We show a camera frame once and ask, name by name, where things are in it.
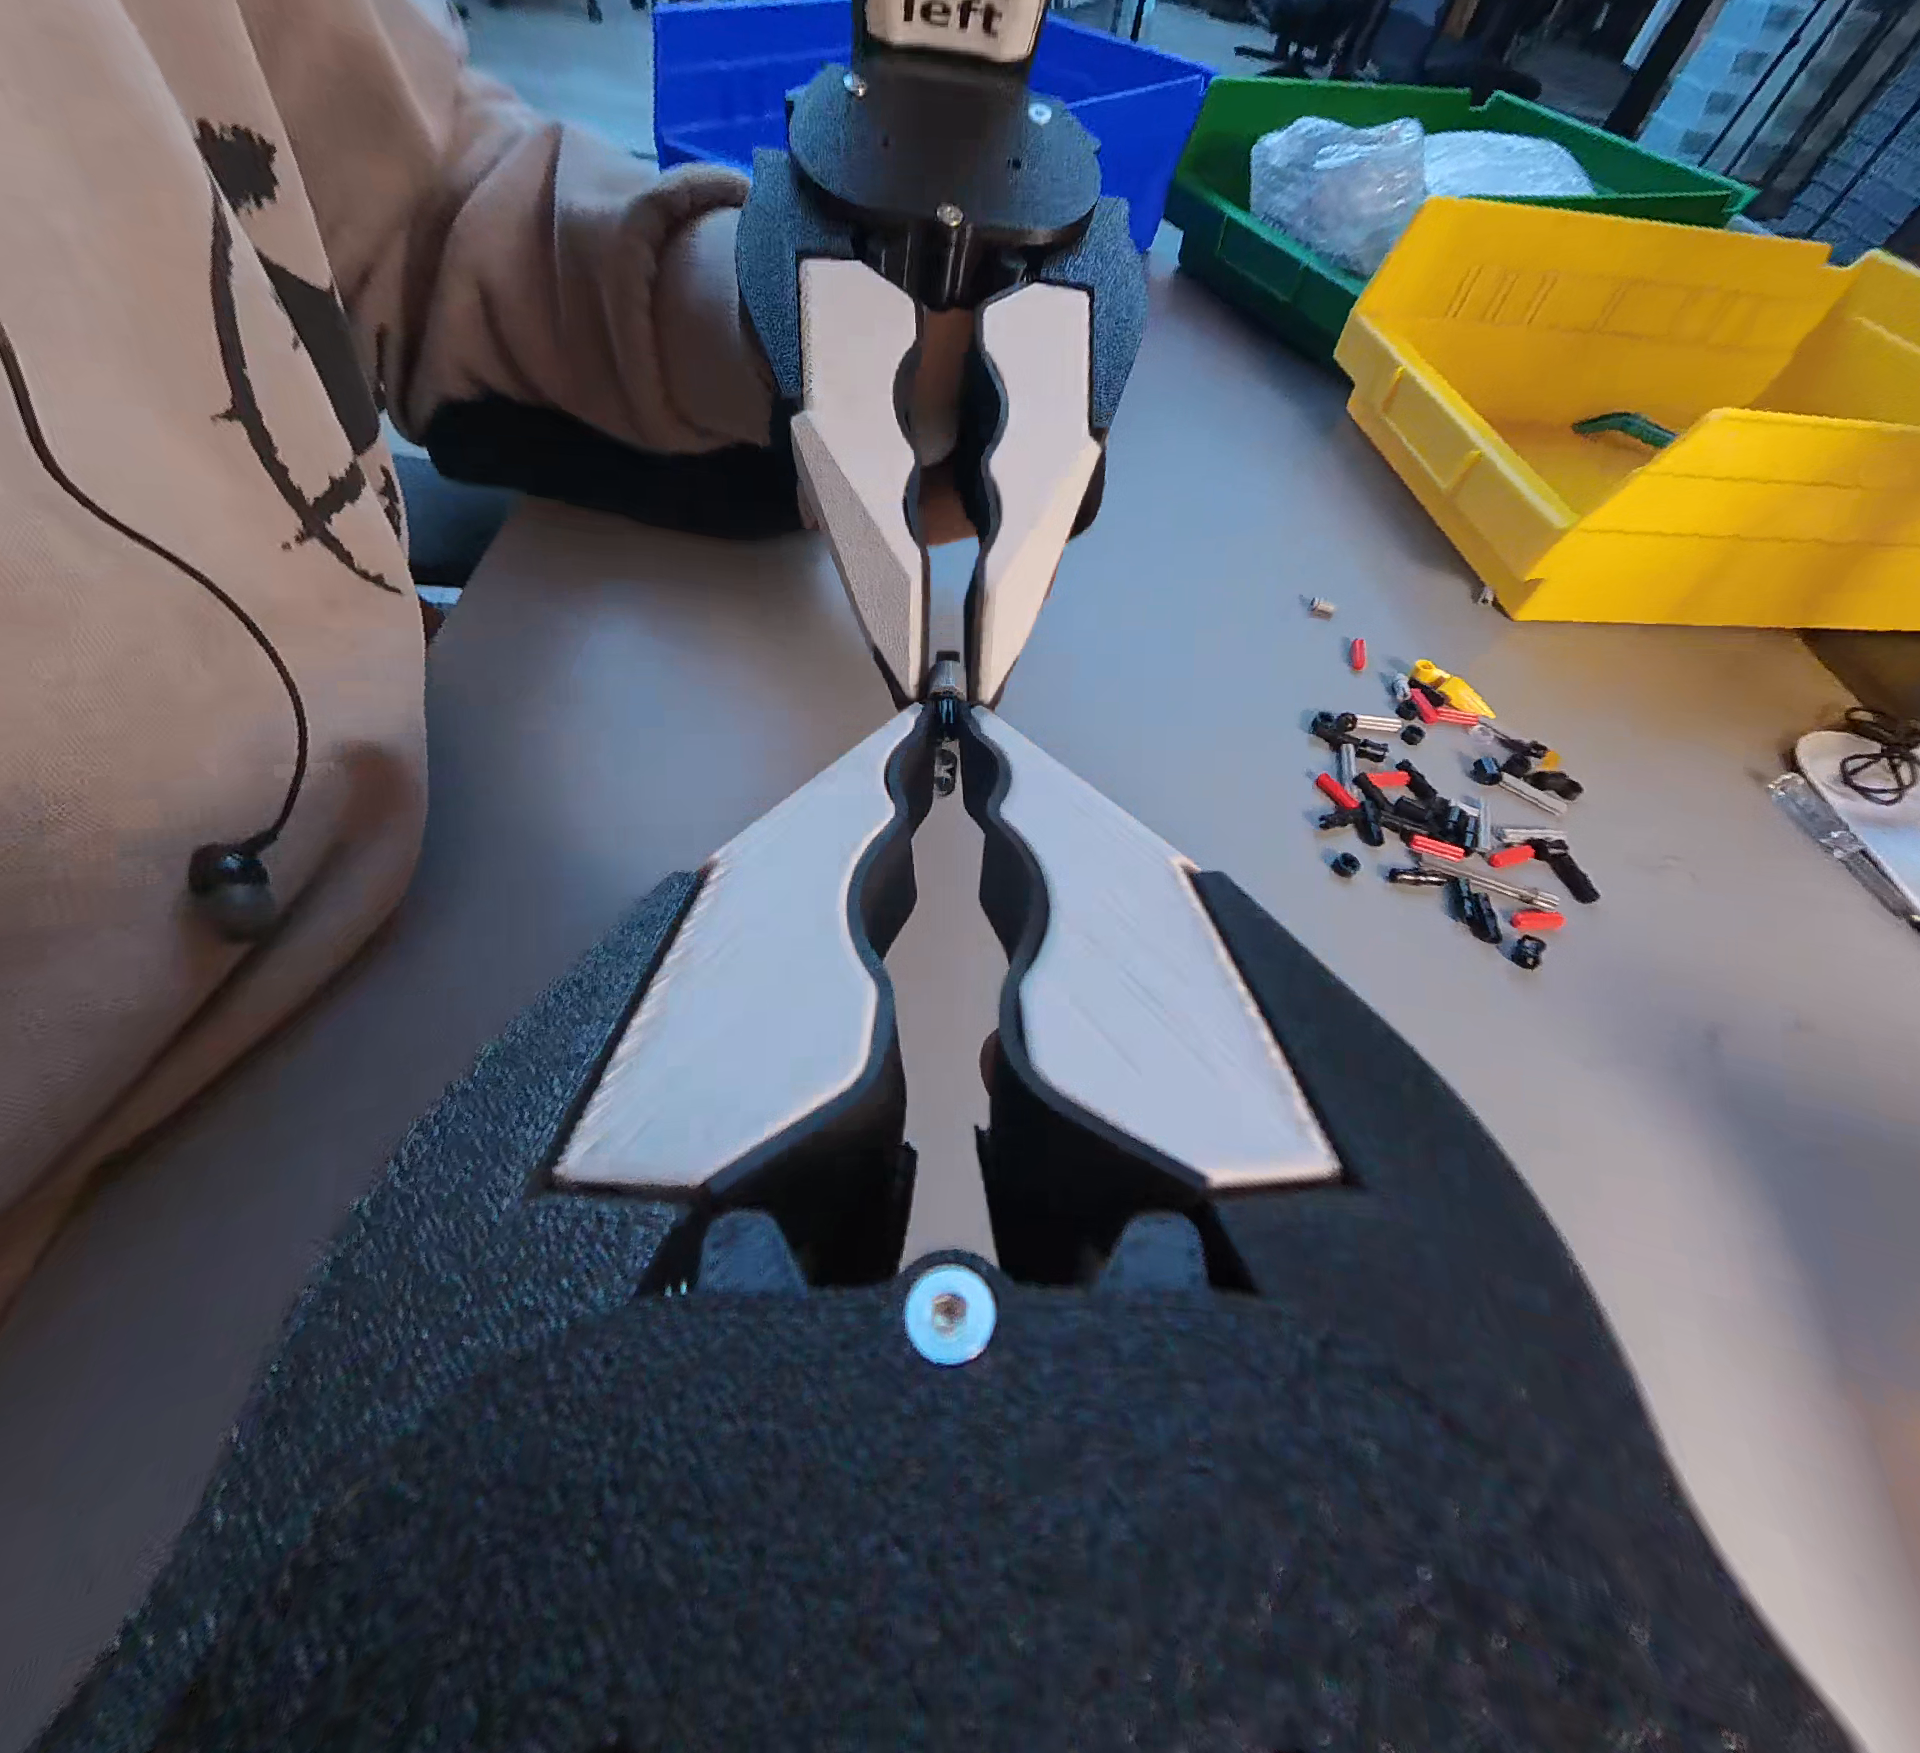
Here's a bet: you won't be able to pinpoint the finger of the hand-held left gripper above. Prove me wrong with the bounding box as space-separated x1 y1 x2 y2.
787 256 933 707
966 279 1108 707

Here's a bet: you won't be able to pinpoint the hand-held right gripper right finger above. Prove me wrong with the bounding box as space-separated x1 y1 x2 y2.
961 705 1341 1286

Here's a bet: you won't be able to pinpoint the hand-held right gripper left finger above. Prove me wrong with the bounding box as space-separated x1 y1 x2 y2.
555 705 922 1286

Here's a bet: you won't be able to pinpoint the grey desk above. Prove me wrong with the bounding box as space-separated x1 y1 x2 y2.
0 238 1920 1753

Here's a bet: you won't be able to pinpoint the blue plastic bin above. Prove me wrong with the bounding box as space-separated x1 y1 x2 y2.
652 0 1216 254

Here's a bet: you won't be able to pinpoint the black chair armrest pad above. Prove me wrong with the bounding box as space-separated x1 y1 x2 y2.
419 398 816 541

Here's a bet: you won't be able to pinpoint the green plastic bin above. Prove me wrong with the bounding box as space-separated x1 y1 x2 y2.
1168 76 1757 358

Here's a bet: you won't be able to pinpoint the pile of small toy bricks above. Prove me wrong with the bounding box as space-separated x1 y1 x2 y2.
1309 658 1601 969

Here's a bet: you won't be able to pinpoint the clear plastic bags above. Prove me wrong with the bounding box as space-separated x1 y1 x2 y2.
1248 114 1595 276

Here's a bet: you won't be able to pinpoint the blue-grey chair seat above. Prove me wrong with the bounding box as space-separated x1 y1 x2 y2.
397 460 513 587

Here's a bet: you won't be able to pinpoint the yellow plastic bin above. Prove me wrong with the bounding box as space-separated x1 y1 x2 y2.
1335 198 1920 628

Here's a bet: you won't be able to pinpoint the person's beige sweatshirt torso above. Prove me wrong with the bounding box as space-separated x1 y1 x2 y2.
0 0 505 1304

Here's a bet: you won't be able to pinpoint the black clip microphone cable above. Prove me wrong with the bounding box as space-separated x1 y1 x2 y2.
0 329 313 943

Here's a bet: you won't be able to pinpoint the clear handle screwdriver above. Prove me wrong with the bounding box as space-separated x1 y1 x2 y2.
1771 774 1920 927

